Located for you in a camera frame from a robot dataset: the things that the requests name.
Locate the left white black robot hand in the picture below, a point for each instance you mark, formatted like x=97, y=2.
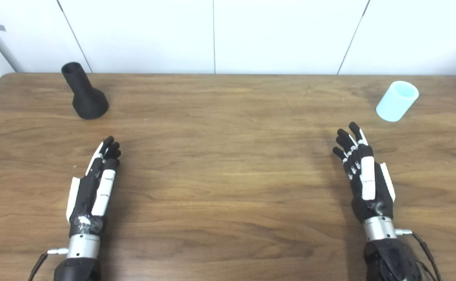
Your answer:
x=85, y=203

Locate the grey wall corner post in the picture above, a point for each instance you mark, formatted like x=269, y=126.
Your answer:
x=0, y=45

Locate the black flared nozzle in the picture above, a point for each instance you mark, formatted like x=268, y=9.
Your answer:
x=87, y=101

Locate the light blue cylinder cup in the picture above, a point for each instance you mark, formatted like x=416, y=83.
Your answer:
x=394, y=105

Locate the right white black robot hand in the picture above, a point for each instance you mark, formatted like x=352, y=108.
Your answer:
x=368, y=183

